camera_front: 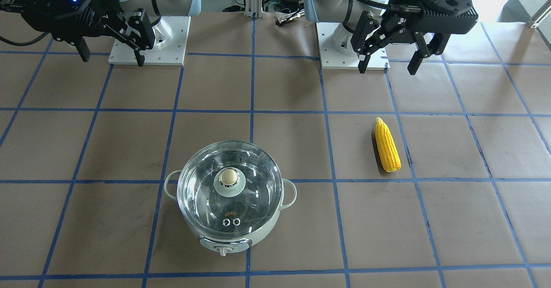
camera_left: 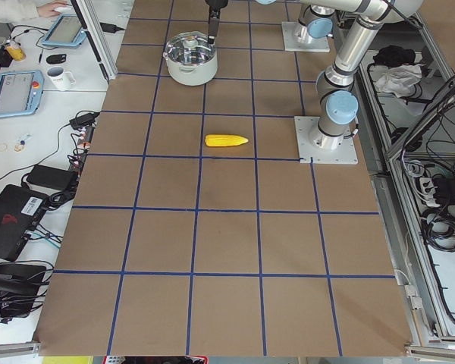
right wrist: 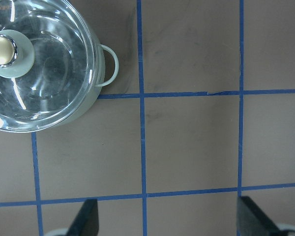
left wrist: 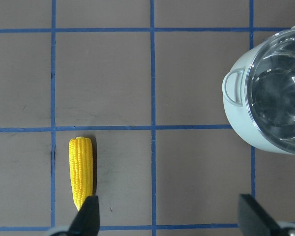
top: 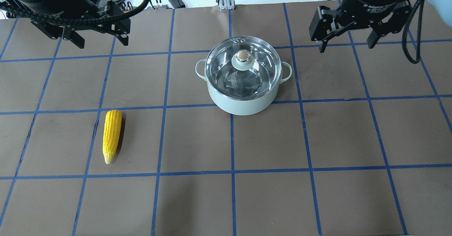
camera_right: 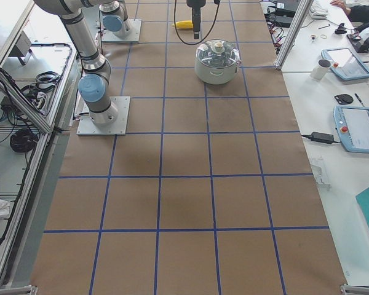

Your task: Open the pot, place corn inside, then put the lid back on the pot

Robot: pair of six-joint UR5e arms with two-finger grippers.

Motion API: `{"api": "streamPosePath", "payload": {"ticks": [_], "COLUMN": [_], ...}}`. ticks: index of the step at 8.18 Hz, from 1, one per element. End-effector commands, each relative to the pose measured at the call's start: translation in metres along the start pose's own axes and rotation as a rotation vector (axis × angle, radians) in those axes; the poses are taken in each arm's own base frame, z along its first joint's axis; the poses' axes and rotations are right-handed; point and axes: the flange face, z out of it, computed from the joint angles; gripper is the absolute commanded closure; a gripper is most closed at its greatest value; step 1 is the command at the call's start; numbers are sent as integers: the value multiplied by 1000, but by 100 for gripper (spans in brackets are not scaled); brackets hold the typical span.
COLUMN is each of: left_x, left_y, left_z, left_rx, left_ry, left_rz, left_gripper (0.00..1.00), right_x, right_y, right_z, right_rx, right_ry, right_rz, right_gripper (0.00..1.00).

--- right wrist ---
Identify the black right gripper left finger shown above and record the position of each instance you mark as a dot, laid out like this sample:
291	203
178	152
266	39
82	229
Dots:
86	222

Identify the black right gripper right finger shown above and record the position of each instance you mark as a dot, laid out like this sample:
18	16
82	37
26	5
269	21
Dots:
252	221

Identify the glass pot lid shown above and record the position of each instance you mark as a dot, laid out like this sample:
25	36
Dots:
62	72

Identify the pale green cooking pot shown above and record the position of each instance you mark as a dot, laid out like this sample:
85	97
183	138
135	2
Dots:
17	58

